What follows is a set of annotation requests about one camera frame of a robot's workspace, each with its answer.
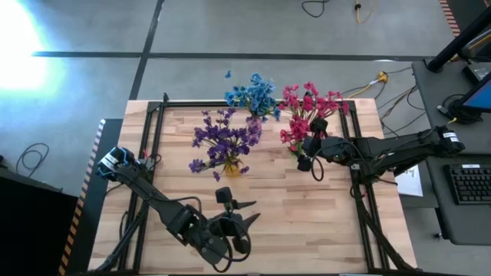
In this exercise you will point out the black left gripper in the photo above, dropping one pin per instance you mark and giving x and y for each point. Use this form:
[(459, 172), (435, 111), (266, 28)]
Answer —
[(216, 239)]

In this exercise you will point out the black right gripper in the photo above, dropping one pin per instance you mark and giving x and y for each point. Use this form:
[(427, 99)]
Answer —
[(335, 149)]

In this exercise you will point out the green glass vase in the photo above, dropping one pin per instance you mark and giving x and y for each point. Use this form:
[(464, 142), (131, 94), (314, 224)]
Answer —
[(296, 151)]

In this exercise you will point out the blue artificial flower bunch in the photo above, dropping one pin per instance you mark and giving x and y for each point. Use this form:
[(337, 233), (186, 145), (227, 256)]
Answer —
[(234, 97), (261, 88), (268, 110)]

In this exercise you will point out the pink glass vase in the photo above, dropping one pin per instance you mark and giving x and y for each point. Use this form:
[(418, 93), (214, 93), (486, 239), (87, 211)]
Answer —
[(255, 124)]

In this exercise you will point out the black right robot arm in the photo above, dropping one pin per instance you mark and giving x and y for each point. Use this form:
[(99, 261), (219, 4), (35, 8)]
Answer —
[(403, 147)]

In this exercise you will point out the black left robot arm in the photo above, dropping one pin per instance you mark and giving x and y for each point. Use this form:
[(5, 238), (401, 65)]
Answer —
[(153, 195)]

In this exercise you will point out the yellow glass vase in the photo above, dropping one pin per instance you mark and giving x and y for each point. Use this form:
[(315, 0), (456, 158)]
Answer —
[(232, 170)]

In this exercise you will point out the white paper sheet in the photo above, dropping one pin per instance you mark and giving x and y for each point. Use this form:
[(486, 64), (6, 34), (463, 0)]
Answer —
[(410, 184)]

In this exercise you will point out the grey desk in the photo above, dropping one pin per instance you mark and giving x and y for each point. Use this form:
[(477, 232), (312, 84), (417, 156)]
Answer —
[(460, 226), (433, 96)]

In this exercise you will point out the black mat striped edge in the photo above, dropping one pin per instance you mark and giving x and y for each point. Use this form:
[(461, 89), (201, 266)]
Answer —
[(86, 214)]

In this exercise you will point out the black computer keyboard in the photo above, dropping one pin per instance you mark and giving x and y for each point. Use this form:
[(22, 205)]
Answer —
[(470, 186)]

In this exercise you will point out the computer monitor blue screen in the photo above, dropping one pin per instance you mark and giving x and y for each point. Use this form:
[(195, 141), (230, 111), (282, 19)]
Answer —
[(481, 97)]

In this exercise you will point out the black diagonal pole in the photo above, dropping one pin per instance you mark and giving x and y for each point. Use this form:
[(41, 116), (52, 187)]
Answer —
[(456, 42)]

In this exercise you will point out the black desktop device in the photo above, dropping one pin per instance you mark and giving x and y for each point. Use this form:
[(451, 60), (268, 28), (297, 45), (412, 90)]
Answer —
[(477, 71)]

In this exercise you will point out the striped hazard tape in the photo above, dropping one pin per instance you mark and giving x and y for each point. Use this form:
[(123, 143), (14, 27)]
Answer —
[(449, 17)]

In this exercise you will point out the black cabinet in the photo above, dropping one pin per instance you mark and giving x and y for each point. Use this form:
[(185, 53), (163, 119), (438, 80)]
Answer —
[(34, 230)]

